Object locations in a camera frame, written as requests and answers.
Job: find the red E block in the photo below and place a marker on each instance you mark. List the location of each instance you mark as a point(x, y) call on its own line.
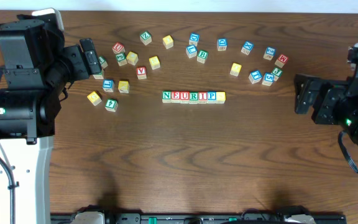
point(175, 97)

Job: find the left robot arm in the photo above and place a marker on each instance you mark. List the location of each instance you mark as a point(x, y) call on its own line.
point(27, 129)

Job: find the red I block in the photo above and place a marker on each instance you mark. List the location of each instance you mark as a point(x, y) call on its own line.
point(202, 97)

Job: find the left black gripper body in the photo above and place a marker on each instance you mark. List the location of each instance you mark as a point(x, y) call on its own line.
point(90, 56)

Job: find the blue 2 block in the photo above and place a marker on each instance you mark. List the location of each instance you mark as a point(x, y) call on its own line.
point(269, 53)

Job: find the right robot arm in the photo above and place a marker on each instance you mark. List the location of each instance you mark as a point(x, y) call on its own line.
point(346, 110)

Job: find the green B block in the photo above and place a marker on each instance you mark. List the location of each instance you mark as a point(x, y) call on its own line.
point(202, 56)

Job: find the yellow block beside blue L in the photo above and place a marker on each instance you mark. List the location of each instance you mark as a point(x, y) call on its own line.
point(123, 86)

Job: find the blue X block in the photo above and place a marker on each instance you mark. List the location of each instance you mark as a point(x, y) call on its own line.
point(247, 47)

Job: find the red u block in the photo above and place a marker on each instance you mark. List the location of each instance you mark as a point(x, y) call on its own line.
point(118, 48)
point(184, 97)

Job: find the yellow block top centre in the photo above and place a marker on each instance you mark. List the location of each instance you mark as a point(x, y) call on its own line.
point(168, 42)

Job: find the blue 5 block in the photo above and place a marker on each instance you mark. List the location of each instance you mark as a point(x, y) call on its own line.
point(268, 79)

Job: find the blue P block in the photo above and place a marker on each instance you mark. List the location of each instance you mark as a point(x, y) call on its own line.
point(211, 97)

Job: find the blue d block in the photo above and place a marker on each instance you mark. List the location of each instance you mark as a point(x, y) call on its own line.
point(194, 39)
point(222, 44)

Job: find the yellow block left of S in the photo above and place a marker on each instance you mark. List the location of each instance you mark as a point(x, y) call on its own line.
point(132, 58)

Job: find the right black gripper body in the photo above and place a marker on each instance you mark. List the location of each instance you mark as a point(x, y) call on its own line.
point(303, 94)

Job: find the blue L block left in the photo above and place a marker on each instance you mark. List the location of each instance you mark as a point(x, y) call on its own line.
point(108, 85)

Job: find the green 4 block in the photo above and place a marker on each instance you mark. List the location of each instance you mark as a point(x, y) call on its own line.
point(111, 105)

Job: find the blue D block upper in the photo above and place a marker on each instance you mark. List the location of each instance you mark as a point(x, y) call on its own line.
point(194, 39)

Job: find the red M block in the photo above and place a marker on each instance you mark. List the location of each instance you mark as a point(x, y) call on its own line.
point(281, 60)

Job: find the yellow O block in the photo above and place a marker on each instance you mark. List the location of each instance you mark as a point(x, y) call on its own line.
point(235, 69)

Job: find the green R block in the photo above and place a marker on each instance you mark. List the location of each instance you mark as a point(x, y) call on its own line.
point(193, 98)

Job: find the green N block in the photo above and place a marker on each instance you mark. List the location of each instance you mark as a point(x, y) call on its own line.
point(166, 96)

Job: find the yellow block beside S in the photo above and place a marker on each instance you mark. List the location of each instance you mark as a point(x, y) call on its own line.
point(154, 62)

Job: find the yellow block far left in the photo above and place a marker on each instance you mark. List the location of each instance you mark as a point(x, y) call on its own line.
point(94, 98)

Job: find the green J block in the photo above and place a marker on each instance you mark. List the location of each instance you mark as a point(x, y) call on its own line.
point(277, 73)

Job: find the blue T block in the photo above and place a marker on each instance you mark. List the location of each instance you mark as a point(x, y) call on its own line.
point(255, 76)

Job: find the green block under left gripper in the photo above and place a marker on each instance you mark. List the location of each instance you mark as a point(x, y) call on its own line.
point(103, 62)

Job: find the red A block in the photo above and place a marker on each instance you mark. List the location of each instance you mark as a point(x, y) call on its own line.
point(141, 73)

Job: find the blue L block right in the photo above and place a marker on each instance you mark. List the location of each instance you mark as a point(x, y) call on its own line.
point(191, 51)

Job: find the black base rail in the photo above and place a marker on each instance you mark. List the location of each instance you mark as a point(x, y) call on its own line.
point(293, 214)

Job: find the green G block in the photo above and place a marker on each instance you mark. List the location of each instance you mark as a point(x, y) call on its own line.
point(121, 59)

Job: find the green Z block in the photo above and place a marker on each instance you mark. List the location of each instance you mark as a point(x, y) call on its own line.
point(146, 38)

